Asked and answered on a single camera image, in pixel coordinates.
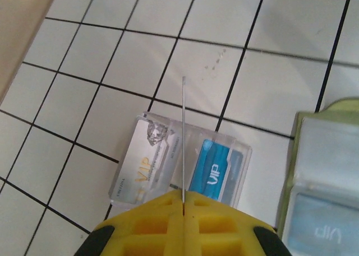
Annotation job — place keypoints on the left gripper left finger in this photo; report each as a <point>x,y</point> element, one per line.
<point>146,233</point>

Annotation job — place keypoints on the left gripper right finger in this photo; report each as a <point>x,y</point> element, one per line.
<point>224,233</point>

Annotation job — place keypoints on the olive green card holder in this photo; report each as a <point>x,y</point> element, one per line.
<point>322,149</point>

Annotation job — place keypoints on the silver VIP card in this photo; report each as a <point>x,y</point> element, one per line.
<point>146,155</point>

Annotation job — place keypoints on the clear acrylic card tray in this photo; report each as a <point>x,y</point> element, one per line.
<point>188,132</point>

